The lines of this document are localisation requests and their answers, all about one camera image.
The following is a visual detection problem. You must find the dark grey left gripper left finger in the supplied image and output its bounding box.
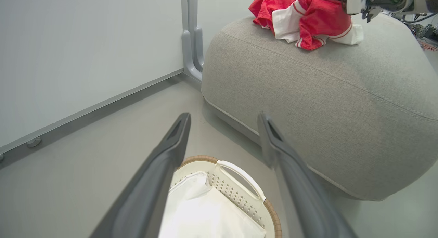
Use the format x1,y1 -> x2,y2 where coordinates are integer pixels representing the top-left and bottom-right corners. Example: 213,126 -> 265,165
89,112 -> 191,238

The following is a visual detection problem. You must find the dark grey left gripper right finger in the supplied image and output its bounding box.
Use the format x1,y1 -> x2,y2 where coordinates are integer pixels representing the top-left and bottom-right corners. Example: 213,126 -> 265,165
257,112 -> 358,238

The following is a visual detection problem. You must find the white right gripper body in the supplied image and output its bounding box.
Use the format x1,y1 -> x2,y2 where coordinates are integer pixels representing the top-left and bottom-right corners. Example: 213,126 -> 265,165
342,0 -> 415,23

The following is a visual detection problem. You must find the red and white garment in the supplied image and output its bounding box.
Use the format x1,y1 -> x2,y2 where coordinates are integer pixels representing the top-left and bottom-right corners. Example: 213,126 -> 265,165
248,0 -> 364,51

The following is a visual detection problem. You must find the white cloth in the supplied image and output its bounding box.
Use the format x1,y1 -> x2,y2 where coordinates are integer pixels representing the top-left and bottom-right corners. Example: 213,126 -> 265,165
159,171 -> 267,238

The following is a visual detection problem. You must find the white perforated laundry basket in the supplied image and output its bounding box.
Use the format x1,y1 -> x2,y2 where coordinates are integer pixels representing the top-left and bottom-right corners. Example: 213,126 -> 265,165
170,155 -> 282,238

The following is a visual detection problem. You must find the background electronics clutter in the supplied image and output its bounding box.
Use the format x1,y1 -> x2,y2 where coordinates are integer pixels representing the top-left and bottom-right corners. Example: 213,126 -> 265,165
390,13 -> 438,52

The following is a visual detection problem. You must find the grey fabric ottoman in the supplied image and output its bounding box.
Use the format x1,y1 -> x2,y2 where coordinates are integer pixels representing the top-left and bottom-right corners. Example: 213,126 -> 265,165
201,13 -> 438,201

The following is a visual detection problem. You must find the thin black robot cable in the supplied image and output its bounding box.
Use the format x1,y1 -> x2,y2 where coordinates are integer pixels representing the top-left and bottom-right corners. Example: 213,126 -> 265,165
394,12 -> 438,24

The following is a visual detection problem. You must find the grey partition base rail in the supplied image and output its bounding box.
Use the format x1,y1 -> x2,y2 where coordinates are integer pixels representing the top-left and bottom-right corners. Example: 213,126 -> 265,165
0,68 -> 185,160

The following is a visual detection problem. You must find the grey curved corner bracket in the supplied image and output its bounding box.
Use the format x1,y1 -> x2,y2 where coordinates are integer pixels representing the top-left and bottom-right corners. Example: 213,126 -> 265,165
181,26 -> 205,82

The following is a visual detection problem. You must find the grey partition post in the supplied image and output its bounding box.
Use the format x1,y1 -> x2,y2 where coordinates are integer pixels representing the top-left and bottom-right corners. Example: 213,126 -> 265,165
180,0 -> 199,74

